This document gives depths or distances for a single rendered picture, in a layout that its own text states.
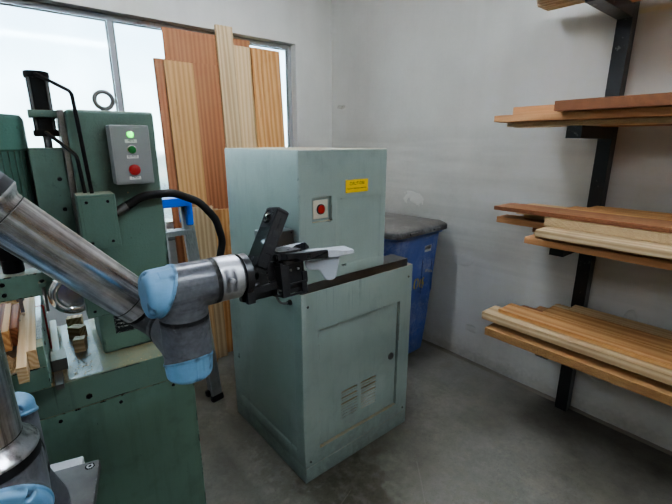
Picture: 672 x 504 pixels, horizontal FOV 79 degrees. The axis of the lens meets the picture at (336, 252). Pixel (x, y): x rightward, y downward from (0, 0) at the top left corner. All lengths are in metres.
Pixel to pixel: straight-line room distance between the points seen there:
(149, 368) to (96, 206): 0.50
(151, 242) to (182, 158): 1.46
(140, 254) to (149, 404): 0.47
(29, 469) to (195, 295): 0.29
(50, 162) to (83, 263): 0.68
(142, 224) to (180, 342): 0.75
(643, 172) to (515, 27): 1.00
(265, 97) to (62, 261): 2.52
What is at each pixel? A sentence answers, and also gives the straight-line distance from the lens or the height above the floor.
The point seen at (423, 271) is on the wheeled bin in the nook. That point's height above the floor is 0.64.
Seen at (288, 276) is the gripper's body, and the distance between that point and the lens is 0.72.
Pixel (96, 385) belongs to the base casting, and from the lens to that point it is 1.40.
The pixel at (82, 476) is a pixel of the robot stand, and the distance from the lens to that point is 1.01.
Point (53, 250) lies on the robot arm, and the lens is 0.73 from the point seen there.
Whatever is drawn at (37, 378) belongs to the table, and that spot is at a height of 0.87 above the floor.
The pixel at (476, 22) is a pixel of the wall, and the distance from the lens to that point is 2.79.
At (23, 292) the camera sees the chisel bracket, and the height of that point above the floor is 1.02.
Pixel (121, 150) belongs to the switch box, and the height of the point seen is 1.41.
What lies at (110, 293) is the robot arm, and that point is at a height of 1.20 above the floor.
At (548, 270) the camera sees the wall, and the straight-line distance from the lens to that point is 2.53.
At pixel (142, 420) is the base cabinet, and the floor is 0.60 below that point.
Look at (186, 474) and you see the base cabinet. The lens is 1.67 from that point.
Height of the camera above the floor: 1.44
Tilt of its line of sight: 15 degrees down
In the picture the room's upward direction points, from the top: straight up
